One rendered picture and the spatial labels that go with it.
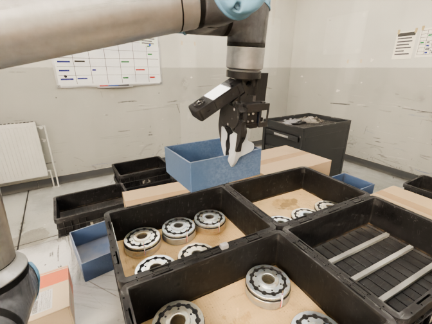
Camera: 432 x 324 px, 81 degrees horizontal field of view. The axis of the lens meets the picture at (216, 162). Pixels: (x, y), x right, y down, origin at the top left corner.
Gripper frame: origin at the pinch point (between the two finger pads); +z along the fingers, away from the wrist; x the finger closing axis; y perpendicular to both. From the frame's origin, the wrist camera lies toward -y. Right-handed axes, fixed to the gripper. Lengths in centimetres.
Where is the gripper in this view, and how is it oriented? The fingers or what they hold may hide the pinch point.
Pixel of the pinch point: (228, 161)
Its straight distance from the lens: 59.2
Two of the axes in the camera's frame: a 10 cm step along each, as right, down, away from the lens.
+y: 8.7, -1.7, 4.6
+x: -4.9, -3.9, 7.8
